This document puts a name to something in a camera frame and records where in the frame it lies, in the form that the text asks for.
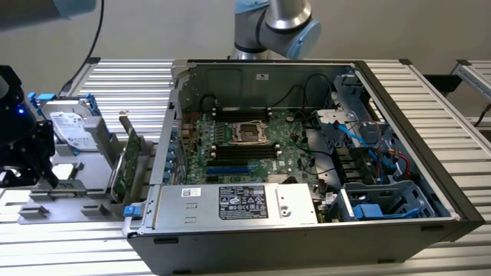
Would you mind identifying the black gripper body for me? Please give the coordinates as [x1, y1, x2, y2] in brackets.
[0, 65, 40, 151]

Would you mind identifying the silver hard disk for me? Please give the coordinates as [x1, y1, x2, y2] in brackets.
[40, 110, 98, 152]

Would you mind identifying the grey parts rack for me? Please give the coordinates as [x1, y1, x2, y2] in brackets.
[17, 97, 158, 225]

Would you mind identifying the blue disk caddy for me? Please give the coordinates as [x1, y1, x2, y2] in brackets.
[26, 91, 101, 123]

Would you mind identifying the green graphics card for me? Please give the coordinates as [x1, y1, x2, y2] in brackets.
[106, 110, 145, 202]

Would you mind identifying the blue case latch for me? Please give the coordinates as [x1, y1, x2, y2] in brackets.
[122, 202, 145, 219]

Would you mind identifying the silver power supply unit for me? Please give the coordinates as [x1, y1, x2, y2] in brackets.
[141, 182, 320, 231]

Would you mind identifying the long black expansion slot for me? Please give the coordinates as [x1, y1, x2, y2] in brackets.
[207, 160, 249, 168]

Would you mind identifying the blue expansion slot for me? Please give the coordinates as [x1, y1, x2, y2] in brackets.
[207, 167, 251, 174]

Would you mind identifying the black power supply label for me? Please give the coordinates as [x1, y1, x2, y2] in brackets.
[217, 185, 269, 220]

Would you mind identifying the green motherboard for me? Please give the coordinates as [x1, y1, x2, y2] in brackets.
[180, 110, 339, 202]

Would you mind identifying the silver chipset heatsink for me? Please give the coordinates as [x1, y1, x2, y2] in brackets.
[267, 173, 297, 185]

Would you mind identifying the black open PC case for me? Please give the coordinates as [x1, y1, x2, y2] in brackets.
[121, 59, 487, 276]

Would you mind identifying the grey metal drive cage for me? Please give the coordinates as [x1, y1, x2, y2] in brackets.
[313, 74, 387, 146]

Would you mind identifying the blue grey disk bay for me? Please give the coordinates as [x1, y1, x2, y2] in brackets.
[340, 180, 437, 223]

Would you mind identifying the metal slat side table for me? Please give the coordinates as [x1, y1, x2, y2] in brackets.
[451, 59, 491, 105]

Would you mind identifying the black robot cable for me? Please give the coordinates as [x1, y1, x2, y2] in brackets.
[57, 0, 105, 97]

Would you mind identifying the CPU socket metal frame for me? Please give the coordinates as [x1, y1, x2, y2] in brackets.
[228, 120, 269, 144]

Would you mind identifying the black looped wire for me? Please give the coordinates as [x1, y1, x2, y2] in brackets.
[275, 73, 331, 112]

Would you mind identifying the blue data wire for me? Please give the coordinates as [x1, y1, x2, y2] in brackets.
[329, 120, 365, 145]

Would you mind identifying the red wire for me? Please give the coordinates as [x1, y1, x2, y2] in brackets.
[397, 153, 412, 177]

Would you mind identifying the brown cable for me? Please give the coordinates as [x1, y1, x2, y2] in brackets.
[472, 103, 491, 128]

